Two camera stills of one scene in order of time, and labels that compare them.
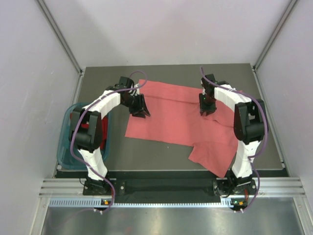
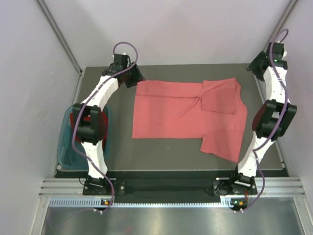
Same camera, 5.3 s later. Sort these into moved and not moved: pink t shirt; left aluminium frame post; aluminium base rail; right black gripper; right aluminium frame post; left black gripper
Moved: left black gripper; pink t shirt; right black gripper
Not moved: aluminium base rail; right aluminium frame post; left aluminium frame post
